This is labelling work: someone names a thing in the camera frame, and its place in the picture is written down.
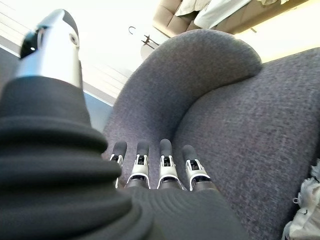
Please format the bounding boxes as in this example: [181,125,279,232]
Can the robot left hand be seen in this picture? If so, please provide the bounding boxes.
[0,9,251,240]

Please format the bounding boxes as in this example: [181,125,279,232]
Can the white fringed cushion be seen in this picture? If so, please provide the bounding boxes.
[282,158,320,240]

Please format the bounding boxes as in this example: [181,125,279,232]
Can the beige sofa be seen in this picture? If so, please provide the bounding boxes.
[152,0,310,38]

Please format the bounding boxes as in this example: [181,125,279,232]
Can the large glossy flat screen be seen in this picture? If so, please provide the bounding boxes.
[82,91,115,133]

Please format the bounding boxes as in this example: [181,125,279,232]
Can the small round pale table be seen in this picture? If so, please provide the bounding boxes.
[139,34,162,61]

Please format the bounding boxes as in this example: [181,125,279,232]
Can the grey fabric armchair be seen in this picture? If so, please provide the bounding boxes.
[102,28,320,240]

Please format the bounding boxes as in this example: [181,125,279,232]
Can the crumpled white cloth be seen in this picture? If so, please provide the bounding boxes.
[174,0,211,17]

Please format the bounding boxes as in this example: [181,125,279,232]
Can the white sheet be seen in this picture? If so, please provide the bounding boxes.
[193,0,252,30]

